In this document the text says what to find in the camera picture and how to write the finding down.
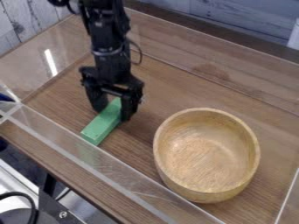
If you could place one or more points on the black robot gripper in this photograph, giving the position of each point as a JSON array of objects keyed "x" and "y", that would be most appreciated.
[{"x": 110, "y": 78}]

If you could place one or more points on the green rectangular block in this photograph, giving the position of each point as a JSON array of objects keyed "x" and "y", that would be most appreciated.
[{"x": 102, "y": 123}]

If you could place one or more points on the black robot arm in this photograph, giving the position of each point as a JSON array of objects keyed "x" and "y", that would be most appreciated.
[{"x": 105, "y": 22}]

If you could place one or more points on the brown wooden bowl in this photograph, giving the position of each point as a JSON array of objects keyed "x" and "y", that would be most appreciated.
[{"x": 205, "y": 154}]

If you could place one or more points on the blue object at left edge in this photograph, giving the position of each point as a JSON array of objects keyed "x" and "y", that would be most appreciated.
[{"x": 5, "y": 98}]

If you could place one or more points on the black metal table leg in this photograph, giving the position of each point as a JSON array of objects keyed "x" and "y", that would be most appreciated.
[{"x": 46, "y": 190}]

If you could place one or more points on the clear acrylic tray wall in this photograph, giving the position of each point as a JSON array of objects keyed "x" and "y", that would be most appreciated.
[{"x": 190, "y": 69}]

